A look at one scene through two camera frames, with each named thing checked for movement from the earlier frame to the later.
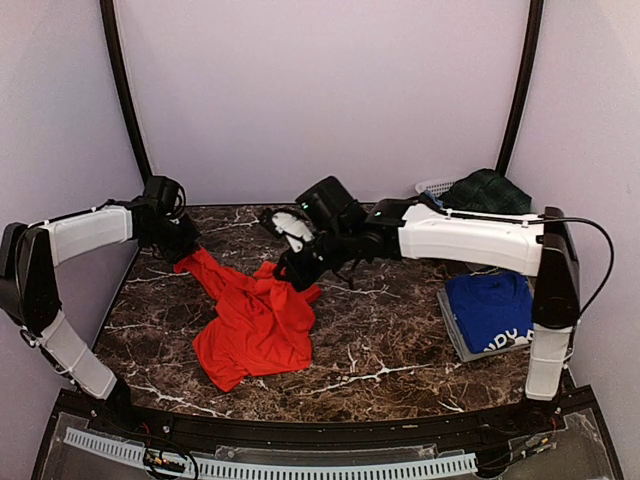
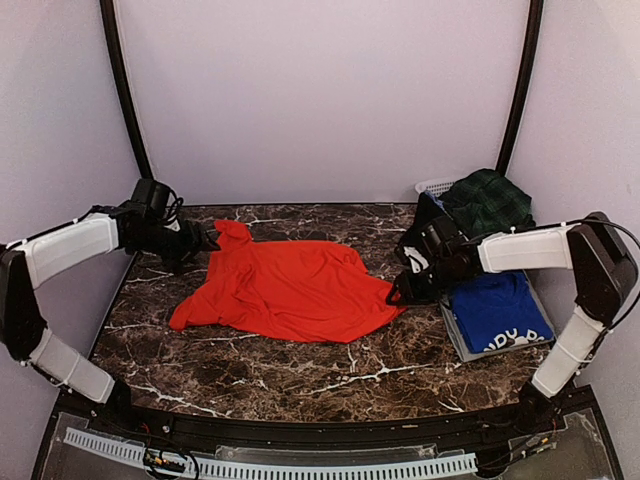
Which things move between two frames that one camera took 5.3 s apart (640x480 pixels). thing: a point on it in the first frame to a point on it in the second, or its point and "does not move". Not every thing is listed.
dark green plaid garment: [484, 191] does not move
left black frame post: [111, 36] does not move
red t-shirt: [262, 324] to [306, 291]
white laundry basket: [435, 188] does not move
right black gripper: [299, 279] to [410, 291]
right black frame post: [523, 82] does not move
